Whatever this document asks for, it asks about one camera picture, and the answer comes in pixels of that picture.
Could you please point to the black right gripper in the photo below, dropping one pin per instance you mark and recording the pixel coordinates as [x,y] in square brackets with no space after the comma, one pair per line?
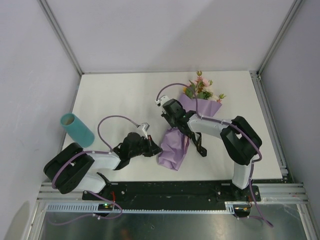
[165,115]

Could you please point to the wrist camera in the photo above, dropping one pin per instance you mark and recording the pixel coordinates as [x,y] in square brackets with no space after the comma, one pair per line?
[143,128]
[162,100]

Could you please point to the black ribbon gold lettering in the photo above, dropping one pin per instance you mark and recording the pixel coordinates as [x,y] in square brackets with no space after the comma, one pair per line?
[196,138]

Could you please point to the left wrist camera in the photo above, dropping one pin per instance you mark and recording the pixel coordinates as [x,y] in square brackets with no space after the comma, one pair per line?
[143,128]

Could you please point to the slotted cable duct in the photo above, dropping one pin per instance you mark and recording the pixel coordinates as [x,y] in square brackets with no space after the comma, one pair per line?
[208,207]

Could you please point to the purple wrapping paper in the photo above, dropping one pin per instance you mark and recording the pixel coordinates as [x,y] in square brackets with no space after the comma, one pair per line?
[174,144]

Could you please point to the artificial flower bouquet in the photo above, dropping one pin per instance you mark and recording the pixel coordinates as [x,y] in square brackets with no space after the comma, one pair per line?
[201,88]

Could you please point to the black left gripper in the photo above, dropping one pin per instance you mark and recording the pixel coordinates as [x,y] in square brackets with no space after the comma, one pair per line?
[152,148]

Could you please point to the teal cylindrical vase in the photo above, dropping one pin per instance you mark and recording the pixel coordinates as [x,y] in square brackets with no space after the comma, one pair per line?
[77,130]

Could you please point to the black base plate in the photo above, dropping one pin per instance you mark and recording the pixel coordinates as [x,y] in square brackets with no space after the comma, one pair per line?
[155,192]

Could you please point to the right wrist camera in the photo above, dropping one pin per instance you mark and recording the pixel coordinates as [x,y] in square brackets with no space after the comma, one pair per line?
[162,100]

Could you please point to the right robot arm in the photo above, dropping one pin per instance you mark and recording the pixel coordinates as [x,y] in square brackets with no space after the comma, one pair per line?
[240,140]

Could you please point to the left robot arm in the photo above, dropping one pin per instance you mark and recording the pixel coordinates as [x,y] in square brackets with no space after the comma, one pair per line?
[77,169]

